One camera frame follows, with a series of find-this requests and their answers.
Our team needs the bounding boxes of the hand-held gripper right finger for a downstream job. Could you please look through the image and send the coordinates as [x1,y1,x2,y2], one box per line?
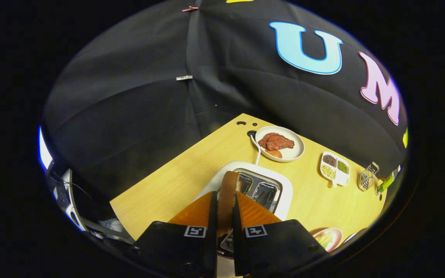
[232,192,327,277]

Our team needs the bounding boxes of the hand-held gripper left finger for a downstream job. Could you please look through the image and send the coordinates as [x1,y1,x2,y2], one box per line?
[132,191,218,278]

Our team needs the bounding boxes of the toasted bread slice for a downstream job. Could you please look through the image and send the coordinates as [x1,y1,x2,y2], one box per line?
[217,171,241,237]

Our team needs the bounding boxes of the white toaster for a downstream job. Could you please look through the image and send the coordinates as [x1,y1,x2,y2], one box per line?
[195,161,293,259]

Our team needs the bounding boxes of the brown steak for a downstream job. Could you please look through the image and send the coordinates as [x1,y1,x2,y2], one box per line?
[258,132,295,151]

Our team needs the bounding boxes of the round beige plate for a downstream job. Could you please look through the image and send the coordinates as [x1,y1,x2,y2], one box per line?
[255,126,305,163]

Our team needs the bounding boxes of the pink plate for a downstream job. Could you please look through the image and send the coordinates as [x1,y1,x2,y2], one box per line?
[312,227,343,253]

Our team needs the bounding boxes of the white divided dish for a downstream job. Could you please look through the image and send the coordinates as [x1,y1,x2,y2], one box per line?
[319,151,351,188]

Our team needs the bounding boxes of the white square plate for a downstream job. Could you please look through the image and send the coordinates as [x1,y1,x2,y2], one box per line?
[343,228,367,244]

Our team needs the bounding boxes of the black backdrop cloth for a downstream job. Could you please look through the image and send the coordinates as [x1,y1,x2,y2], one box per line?
[42,0,409,217]

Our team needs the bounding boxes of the green label plastic bottle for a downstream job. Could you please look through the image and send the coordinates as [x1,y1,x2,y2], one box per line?
[375,174,395,195]

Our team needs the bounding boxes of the metal wire basket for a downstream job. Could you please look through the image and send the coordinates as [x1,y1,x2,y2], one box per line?
[358,161,380,192]

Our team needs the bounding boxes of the white curved frame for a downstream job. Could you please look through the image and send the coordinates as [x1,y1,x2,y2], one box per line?
[53,168,135,246]

